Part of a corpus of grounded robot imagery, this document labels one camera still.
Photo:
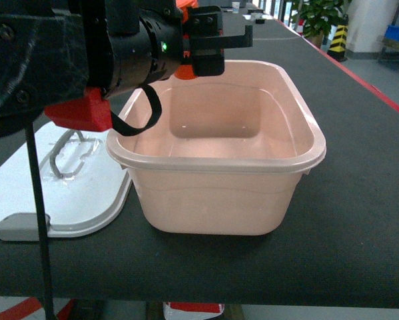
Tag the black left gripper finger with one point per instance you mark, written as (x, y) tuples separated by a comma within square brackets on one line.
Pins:
[(238, 41)]

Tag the black red gripper body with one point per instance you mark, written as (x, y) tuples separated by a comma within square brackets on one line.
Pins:
[(201, 35)]

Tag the white box lid grey handle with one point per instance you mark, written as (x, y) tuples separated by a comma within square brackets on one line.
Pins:
[(83, 188)]

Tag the orange cylindrical capacitor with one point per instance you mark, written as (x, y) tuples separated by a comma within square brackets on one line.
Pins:
[(185, 71)]

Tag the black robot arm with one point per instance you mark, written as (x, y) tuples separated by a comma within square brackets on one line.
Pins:
[(90, 65)]

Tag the pink plastic storage box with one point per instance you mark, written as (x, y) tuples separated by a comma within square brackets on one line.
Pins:
[(226, 154)]

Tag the green potted plant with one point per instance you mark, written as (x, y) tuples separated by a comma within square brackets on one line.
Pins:
[(319, 16)]

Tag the right red white traffic cone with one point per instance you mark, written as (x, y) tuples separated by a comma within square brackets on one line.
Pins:
[(178, 310)]

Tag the red white traffic cone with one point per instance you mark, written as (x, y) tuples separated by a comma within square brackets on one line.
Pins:
[(178, 310), (31, 308)]

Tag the left red white traffic cone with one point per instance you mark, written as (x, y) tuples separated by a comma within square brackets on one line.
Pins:
[(31, 308)]

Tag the yellow black striped post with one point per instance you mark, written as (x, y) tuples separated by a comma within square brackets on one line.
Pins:
[(337, 47)]

